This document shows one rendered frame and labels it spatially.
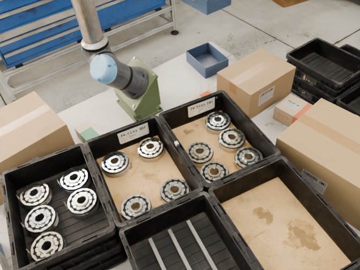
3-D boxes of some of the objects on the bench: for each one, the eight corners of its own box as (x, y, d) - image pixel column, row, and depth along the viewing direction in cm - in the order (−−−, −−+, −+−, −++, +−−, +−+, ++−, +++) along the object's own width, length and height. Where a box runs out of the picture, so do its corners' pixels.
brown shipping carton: (247, 121, 161) (250, 95, 149) (216, 98, 173) (216, 72, 161) (290, 92, 172) (296, 66, 160) (257, 73, 184) (261, 47, 173)
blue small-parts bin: (186, 61, 196) (185, 50, 191) (208, 52, 201) (208, 42, 196) (205, 79, 184) (205, 68, 179) (228, 69, 189) (229, 58, 184)
